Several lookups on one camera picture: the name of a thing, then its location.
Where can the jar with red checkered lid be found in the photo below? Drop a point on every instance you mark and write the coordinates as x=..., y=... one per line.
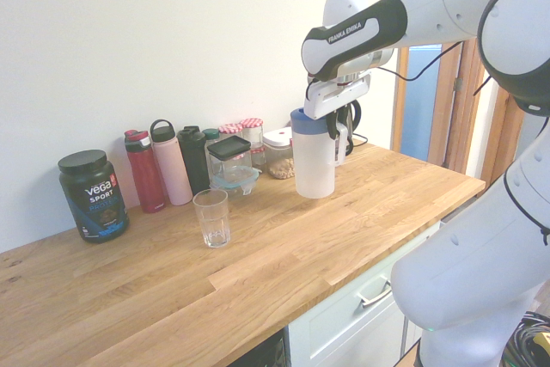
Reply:
x=230, y=128
x=251, y=123

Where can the red water bottle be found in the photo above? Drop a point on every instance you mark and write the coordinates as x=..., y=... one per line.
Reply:
x=146, y=178

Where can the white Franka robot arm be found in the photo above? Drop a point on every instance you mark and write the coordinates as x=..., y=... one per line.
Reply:
x=472, y=255

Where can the pink water bottle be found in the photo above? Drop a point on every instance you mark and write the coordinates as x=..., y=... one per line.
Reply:
x=172, y=169

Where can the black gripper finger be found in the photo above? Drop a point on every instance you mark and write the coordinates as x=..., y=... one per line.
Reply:
x=344, y=117
x=333, y=126

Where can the glass container with teal lid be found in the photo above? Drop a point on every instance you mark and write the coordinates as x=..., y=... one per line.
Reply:
x=236, y=182

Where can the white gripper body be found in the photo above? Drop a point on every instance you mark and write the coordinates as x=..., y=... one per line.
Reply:
x=331, y=98

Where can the clear drinking glass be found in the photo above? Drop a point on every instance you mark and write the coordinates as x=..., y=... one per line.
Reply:
x=212, y=221

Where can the wooden door frame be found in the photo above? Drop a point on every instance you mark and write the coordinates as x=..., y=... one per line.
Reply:
x=404, y=83

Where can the square container with black lid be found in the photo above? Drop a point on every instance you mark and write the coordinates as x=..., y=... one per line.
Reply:
x=227, y=148

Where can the stainless black dishwasher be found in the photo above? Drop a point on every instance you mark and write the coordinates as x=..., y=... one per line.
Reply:
x=270, y=354

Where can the small jar red checkered lid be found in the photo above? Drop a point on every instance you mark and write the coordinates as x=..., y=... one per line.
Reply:
x=258, y=151

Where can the white cabinet drawer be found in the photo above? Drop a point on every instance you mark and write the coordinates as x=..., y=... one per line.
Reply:
x=335, y=328

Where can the translucent pitcher with blue lid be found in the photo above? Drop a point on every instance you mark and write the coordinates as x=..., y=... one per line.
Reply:
x=313, y=160

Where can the black shaker bottle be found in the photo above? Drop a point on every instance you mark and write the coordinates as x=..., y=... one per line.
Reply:
x=193, y=160

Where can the black protein powder tub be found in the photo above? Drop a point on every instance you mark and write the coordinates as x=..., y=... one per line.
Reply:
x=96, y=199

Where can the cereal container white red lid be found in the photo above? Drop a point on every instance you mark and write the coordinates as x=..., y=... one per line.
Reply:
x=279, y=139

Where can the steel electric kettle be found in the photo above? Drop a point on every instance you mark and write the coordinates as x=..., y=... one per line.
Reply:
x=357, y=118

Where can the bottle with dark green lid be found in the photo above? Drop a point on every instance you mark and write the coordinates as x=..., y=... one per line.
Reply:
x=210, y=132

